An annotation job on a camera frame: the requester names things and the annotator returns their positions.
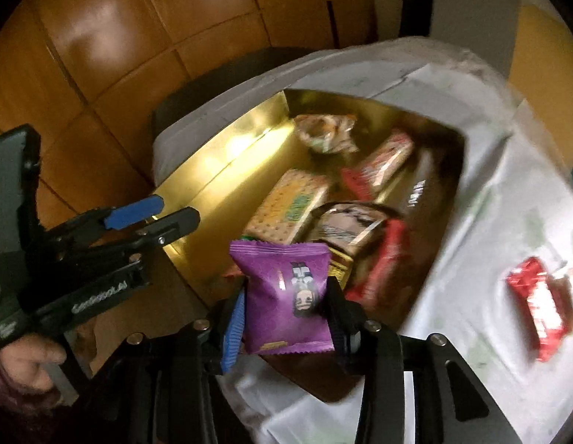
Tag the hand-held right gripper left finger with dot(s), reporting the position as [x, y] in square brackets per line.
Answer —
[233, 333]

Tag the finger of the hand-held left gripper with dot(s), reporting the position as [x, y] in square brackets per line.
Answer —
[133, 210]
[175, 224]

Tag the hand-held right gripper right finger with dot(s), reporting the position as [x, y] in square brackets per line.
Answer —
[337, 321]

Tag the purple snack packet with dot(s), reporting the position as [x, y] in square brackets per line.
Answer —
[286, 296]

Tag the long red patterned snack packet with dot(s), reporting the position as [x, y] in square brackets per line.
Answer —
[383, 263]

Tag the brown gift box gold interior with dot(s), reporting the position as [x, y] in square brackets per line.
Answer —
[235, 180]

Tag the clear nut packet orange top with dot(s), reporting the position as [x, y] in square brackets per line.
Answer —
[348, 229]

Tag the green cracker packet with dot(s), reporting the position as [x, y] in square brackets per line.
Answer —
[286, 206]

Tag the red and white snack packet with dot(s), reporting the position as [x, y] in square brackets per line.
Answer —
[379, 164]

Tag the clear pastry packet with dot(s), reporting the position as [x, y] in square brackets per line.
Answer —
[325, 132]

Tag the person's left hand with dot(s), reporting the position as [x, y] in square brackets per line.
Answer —
[27, 363]

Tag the cloud print tablecloth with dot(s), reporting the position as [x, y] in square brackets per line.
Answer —
[489, 203]

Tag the shiny red foil snack packet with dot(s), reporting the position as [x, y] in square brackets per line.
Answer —
[540, 307]

